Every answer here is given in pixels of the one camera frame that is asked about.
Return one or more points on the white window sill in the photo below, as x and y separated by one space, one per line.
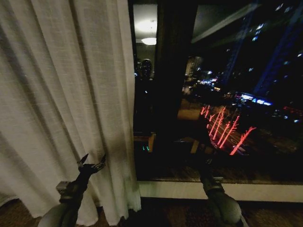
260 192

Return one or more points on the white fabric curtain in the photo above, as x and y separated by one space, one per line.
59 82

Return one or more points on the dark framed glass window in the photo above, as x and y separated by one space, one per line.
248 71

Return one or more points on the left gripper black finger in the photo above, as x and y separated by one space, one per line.
83 160
101 162

